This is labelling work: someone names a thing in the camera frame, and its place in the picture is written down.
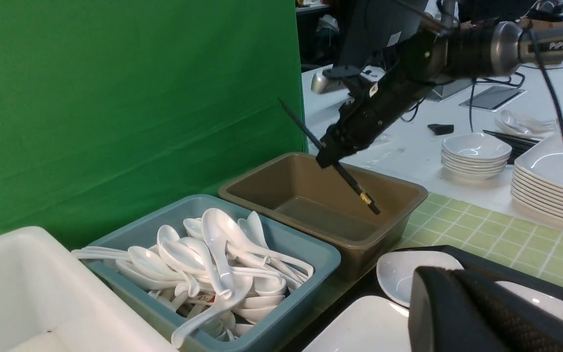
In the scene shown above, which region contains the large white plastic tub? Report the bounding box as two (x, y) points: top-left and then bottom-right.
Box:
(0, 226), (174, 352)

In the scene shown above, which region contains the white bowl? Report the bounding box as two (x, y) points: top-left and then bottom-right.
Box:
(376, 249), (563, 319)

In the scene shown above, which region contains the black serving tray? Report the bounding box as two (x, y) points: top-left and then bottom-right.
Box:
(281, 245), (563, 352)

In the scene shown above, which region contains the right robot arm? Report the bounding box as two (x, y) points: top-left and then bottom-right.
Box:
(312, 22), (563, 169)

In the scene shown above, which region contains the black chopstick gold band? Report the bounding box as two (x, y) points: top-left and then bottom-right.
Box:
(277, 97), (381, 215)

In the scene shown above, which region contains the white spoon sticking out left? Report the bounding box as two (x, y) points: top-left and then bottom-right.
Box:
(71, 246), (131, 263)

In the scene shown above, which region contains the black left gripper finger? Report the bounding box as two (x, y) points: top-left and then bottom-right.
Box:
(408, 266), (563, 352)

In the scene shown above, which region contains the large white square plate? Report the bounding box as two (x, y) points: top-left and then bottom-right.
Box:
(304, 296), (411, 352)

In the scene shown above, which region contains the green backdrop cloth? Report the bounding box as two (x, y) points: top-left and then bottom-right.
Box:
(0, 0), (306, 249)

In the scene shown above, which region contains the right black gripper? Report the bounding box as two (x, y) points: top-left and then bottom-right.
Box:
(316, 37), (448, 169)

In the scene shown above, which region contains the green checked table mat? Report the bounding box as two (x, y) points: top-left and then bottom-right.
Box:
(394, 193), (563, 287)

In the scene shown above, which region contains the stack of bowls background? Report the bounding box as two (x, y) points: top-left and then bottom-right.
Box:
(441, 133), (512, 181)

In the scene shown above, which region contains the white spoon upright centre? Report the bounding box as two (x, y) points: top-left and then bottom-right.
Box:
(201, 208), (235, 299)

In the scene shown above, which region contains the brown plastic bin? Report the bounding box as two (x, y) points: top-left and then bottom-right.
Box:
(218, 153), (429, 281)

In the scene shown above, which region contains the teal plastic spoon bin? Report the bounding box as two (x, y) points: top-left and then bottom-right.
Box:
(82, 194), (342, 352)

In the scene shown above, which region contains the stack of square plates background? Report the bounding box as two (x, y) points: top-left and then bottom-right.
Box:
(510, 134), (563, 229)

